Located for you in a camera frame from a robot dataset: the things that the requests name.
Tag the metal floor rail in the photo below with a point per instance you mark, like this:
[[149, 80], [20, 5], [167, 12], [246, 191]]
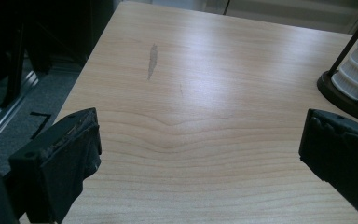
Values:
[[3, 115]]

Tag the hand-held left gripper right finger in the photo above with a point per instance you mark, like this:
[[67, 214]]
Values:
[[338, 149]]

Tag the dark cup holder rack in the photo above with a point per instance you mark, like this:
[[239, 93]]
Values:
[[325, 90]]

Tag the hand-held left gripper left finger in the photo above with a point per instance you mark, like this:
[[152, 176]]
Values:
[[56, 161]]

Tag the black stand post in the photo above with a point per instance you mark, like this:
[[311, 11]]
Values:
[[15, 68]]

